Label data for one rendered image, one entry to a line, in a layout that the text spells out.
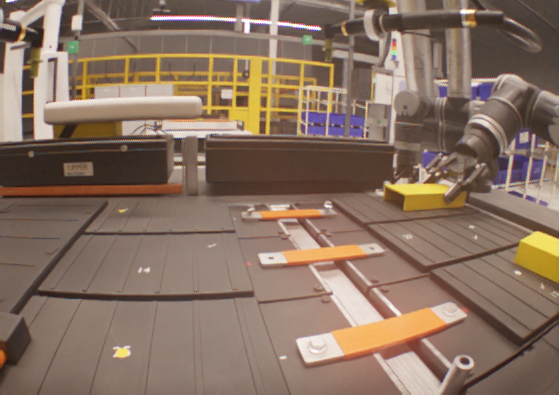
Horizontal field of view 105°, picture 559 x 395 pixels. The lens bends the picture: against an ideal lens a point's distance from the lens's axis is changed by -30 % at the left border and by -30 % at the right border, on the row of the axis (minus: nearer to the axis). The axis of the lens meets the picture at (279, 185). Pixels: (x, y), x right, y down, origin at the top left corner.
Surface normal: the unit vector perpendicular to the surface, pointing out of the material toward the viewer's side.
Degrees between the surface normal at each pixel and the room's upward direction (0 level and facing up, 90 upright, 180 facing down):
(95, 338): 0
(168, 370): 0
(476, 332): 0
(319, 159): 90
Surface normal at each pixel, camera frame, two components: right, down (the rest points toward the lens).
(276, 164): 0.25, 0.24
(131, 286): 0.04, -0.97
